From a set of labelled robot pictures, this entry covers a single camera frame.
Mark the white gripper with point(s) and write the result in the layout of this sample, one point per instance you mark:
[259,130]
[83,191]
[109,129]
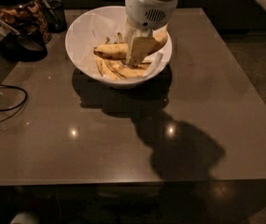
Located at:
[147,10]

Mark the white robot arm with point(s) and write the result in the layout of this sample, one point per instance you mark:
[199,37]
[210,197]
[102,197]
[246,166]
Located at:
[226,15]

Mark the yellow banana bunch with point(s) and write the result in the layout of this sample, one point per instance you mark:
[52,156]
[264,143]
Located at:
[117,70]

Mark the white ceramic bowl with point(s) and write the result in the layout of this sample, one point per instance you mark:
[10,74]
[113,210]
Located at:
[78,44]

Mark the white paper liner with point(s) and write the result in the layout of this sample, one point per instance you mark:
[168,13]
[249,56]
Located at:
[104,28]

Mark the black mesh pen cup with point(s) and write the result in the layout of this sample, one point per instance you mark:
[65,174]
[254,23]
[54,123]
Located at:
[55,17]

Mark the black mug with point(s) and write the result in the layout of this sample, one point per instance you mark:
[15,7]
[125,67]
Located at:
[27,46]

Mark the glass jar with black lid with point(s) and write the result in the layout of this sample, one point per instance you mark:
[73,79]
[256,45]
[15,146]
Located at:
[15,12]

